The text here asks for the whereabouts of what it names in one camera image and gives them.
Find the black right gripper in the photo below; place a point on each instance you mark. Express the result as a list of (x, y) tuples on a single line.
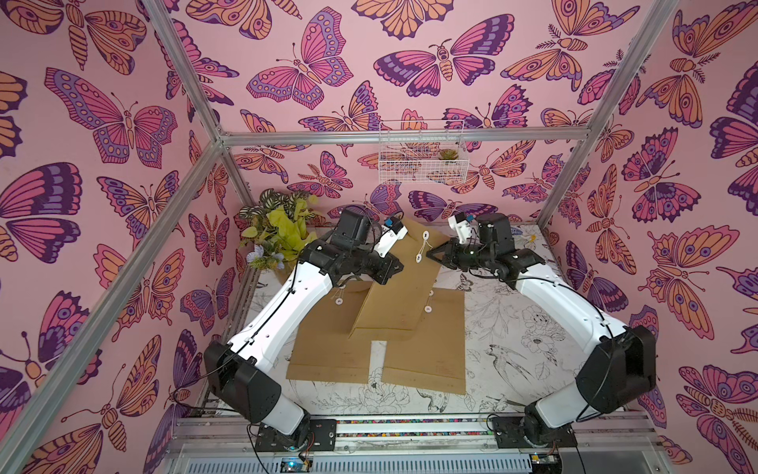
[(453, 254)]

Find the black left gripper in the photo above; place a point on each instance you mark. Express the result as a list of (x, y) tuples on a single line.
[(389, 267)]

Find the brown kraft file bag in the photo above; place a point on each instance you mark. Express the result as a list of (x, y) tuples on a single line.
[(392, 312), (434, 359), (324, 350)]

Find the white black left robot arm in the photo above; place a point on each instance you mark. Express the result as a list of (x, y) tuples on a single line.
[(238, 371)]

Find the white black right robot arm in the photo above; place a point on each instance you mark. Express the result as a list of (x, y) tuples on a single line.
[(621, 362)]

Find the small green succulent plant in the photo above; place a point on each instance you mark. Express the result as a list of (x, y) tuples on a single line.
[(448, 154)]

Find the potted green yellow plant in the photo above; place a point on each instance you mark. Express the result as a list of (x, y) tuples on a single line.
[(276, 228)]

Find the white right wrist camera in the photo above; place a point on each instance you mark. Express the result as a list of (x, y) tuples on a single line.
[(461, 224)]

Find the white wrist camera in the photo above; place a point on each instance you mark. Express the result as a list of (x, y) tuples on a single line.
[(393, 231), (461, 224)]

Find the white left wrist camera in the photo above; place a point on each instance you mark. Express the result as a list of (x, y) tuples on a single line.
[(393, 231)]

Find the white wire wall basket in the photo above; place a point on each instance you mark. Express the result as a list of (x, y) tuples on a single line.
[(410, 156)]

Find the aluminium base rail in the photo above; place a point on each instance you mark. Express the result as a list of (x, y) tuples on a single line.
[(623, 442)]

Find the aluminium cage frame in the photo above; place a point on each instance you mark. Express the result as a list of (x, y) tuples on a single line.
[(29, 140)]

